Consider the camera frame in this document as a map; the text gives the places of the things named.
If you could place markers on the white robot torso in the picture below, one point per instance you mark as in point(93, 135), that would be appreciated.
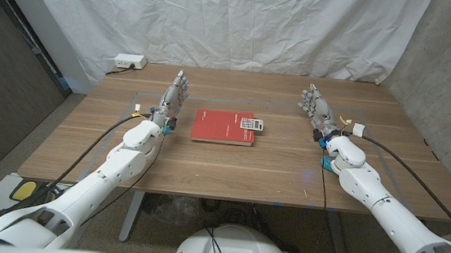
point(231, 252)

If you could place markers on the clear plastic bag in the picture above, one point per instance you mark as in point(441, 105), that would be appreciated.
point(175, 210)

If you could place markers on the red book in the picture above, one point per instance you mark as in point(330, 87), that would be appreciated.
point(217, 128)

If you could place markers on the yellow and black floor object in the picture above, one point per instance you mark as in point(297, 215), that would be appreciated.
point(23, 190)

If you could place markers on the grey table leg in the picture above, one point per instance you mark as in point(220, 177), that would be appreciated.
point(338, 239)
point(131, 216)

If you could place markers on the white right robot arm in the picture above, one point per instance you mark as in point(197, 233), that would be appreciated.
point(385, 214)

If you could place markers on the white backdrop cloth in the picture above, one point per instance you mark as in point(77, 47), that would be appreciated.
point(226, 24)

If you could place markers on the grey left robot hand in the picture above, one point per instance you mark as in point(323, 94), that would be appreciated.
point(172, 97)

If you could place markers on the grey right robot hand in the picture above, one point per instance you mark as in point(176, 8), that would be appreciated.
point(320, 112)

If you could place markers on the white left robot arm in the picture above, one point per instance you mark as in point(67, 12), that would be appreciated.
point(97, 185)

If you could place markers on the white power strip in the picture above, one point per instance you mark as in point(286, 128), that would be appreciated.
point(129, 61)

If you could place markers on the white calculator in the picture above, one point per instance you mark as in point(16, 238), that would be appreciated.
point(252, 124)

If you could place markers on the teal perforated oval object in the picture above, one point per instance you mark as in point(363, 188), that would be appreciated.
point(325, 163)

